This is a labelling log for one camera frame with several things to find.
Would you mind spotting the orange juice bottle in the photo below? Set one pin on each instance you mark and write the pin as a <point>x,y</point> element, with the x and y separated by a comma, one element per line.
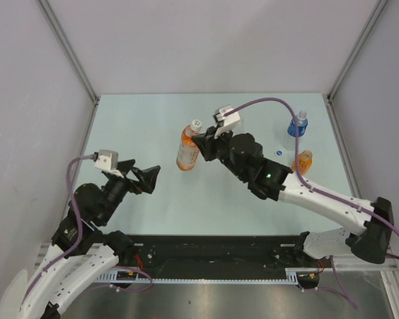
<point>305,160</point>

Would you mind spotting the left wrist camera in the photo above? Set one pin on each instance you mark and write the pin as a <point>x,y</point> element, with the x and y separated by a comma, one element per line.
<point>107,161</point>

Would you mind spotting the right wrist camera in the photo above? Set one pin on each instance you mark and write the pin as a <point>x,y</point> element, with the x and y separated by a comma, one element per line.
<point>226,120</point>

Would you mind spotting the aluminium frame post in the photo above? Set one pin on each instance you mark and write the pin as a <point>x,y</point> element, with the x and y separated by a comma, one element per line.
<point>366,32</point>
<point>58,31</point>

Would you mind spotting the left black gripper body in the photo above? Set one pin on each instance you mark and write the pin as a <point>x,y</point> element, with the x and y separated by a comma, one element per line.
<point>133,184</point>

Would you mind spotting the left aluminium frame post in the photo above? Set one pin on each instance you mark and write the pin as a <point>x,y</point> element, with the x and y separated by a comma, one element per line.
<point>58,31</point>

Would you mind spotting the orange drink bottle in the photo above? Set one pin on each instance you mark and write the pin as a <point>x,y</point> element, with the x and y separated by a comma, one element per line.
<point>188,151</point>

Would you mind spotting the right aluminium frame post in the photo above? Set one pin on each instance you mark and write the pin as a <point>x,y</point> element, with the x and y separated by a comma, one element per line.
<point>366,32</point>

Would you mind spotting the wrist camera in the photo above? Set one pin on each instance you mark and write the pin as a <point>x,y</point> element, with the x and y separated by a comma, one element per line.
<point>107,161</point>
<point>226,120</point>

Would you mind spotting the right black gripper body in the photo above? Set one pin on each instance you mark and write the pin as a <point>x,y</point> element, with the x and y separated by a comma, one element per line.
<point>219,147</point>

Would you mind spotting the blue drink bottle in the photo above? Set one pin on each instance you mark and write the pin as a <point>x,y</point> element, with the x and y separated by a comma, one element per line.
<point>298,125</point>

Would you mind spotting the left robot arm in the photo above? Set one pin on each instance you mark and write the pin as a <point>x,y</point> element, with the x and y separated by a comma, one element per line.
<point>79,251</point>

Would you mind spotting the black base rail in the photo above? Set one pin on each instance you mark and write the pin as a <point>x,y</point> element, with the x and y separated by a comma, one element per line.
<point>232,258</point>

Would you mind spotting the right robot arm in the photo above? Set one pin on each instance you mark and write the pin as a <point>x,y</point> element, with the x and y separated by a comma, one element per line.
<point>364,225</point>

